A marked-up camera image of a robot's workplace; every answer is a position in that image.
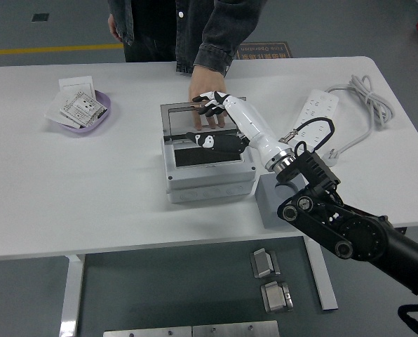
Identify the brown floor sign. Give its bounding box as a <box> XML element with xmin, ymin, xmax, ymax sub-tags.
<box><xmin>235</xmin><ymin>42</ymin><xmax>293</xmax><ymax>60</ymax></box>

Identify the grey metal plate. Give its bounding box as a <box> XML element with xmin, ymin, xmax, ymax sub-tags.
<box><xmin>191</xmin><ymin>319</ymin><xmax>280</xmax><ymax>337</ymax></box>
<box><xmin>102</xmin><ymin>326</ymin><xmax>193</xmax><ymax>337</ymax></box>

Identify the white flat wall panel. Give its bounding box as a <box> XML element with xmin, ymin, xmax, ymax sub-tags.
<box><xmin>43</xmin><ymin>94</ymin><xmax>80</xmax><ymax>129</ymax></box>

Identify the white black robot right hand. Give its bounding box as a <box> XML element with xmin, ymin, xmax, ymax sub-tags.
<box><xmin>184</xmin><ymin>90</ymin><xmax>290</xmax><ymax>169</ymax></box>

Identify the grey cube with round hole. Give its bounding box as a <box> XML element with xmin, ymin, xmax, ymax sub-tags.
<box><xmin>255</xmin><ymin>174</ymin><xmax>301</xmax><ymax>229</ymax></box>

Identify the person's left hand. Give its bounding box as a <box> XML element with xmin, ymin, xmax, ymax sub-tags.
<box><xmin>188</xmin><ymin>66</ymin><xmax>228</xmax><ymax>130</ymax></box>

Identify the purple plastic tray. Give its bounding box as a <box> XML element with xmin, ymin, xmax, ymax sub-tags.
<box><xmin>50</xmin><ymin>89</ymin><xmax>112</xmax><ymax>134</ymax></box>

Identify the socket panel with printed back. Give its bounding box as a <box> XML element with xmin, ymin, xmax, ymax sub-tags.
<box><xmin>59</xmin><ymin>91</ymin><xmax>107</xmax><ymax>128</ymax></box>

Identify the person torso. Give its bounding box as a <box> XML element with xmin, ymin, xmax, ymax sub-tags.
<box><xmin>123</xmin><ymin>0</ymin><xmax>231</xmax><ymax>75</ymax></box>

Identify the white table leg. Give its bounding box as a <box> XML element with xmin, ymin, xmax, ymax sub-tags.
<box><xmin>302</xmin><ymin>235</ymin><xmax>339</xmax><ymax>312</ymax></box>
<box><xmin>58</xmin><ymin>254</ymin><xmax>86</xmax><ymax>337</ymax></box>

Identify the person's right hand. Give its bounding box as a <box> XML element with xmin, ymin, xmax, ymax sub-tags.
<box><xmin>107</xmin><ymin>15</ymin><xmax>124</xmax><ymax>42</ymax></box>

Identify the small metal block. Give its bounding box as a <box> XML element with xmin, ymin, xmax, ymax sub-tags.
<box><xmin>260</xmin><ymin>280</ymin><xmax>295</xmax><ymax>314</ymax></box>
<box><xmin>250</xmin><ymin>248</ymin><xmax>281</xmax><ymax>280</ymax></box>

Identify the grey enclosure box with lid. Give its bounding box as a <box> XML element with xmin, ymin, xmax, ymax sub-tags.
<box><xmin>159</xmin><ymin>97</ymin><xmax>257</xmax><ymax>204</ymax></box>

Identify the plain white switch plate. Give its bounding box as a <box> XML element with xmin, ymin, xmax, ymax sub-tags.
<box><xmin>58</xmin><ymin>75</ymin><xmax>97</xmax><ymax>103</ymax></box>

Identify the white power cord with plug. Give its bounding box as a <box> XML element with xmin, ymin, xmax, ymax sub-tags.
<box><xmin>316</xmin><ymin>74</ymin><xmax>396</xmax><ymax>168</ymax></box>

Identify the white power strip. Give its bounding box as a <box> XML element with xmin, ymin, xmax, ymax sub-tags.
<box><xmin>292</xmin><ymin>88</ymin><xmax>339</xmax><ymax>152</ymax></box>

